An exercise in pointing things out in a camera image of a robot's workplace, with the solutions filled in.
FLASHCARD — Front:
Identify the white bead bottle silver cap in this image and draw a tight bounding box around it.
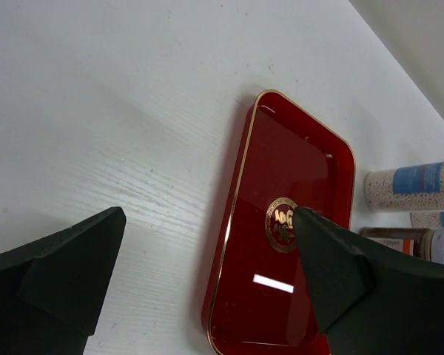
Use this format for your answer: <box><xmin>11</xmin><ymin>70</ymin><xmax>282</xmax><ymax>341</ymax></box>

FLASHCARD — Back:
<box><xmin>364</xmin><ymin>162</ymin><xmax>444</xmax><ymax>212</ymax></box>

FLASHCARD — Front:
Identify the red lacquer tray gold rim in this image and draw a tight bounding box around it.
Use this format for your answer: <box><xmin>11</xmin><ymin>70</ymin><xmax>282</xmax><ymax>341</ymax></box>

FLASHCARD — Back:
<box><xmin>201</xmin><ymin>90</ymin><xmax>355</xmax><ymax>354</ymax></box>

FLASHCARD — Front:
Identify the brown spice jar white lid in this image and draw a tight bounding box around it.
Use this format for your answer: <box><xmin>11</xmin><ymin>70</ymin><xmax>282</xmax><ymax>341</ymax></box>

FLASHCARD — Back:
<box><xmin>360</xmin><ymin>227</ymin><xmax>444</xmax><ymax>265</ymax></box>

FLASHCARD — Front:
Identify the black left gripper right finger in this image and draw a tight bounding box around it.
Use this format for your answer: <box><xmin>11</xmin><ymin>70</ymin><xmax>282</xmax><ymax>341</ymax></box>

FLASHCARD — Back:
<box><xmin>293</xmin><ymin>207</ymin><xmax>444</xmax><ymax>354</ymax></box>

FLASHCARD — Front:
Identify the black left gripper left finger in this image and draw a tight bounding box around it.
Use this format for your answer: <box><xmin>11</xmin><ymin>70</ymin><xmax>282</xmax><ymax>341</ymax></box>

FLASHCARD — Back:
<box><xmin>0</xmin><ymin>206</ymin><xmax>127</xmax><ymax>354</ymax></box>

